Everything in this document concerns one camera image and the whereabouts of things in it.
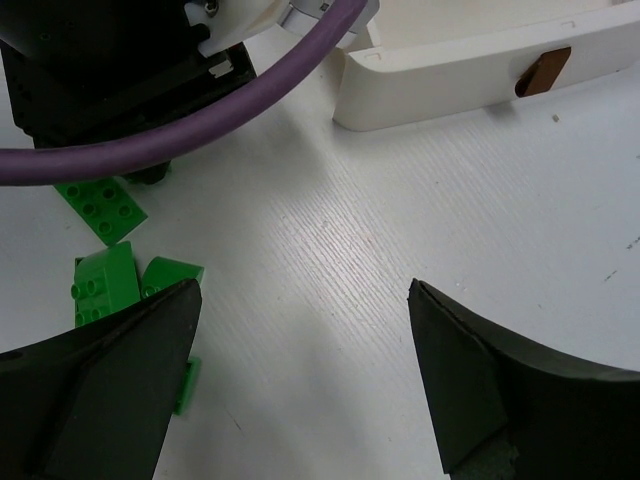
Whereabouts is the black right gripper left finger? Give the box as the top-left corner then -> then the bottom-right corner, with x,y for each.
1,280 -> 202,479

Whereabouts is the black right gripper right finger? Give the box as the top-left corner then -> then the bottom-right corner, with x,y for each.
408,280 -> 639,479

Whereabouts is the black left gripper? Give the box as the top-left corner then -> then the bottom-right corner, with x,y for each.
0,0 -> 257,186

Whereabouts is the green 2x2 lego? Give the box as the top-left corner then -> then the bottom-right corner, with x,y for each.
70,241 -> 141,328
141,256 -> 205,298

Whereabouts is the green 2x2 lego brick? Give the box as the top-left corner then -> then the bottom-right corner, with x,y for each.
53,178 -> 147,247

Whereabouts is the white bottom drawer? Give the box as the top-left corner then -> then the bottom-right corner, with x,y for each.
333,1 -> 639,132

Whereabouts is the brown bottom drawer tab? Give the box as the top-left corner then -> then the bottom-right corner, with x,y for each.
514,47 -> 572,98

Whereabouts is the green 2x3 lego plate brick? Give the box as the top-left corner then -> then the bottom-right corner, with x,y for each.
173,356 -> 201,416

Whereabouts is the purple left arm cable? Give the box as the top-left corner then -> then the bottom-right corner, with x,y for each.
0,0 -> 369,189

